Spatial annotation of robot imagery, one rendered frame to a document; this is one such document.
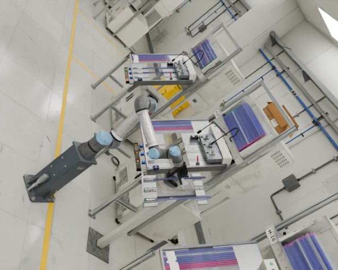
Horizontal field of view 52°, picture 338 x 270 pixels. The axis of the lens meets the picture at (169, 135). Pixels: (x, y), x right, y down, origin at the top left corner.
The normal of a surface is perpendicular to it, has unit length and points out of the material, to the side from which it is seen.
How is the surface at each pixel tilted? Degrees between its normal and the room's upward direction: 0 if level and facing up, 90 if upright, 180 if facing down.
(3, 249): 0
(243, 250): 45
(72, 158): 90
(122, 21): 90
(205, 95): 90
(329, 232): 90
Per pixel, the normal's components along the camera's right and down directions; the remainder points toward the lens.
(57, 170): -0.48, -0.18
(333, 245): -0.62, -0.53
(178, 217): 0.16, 0.64
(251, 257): 0.11, -0.77
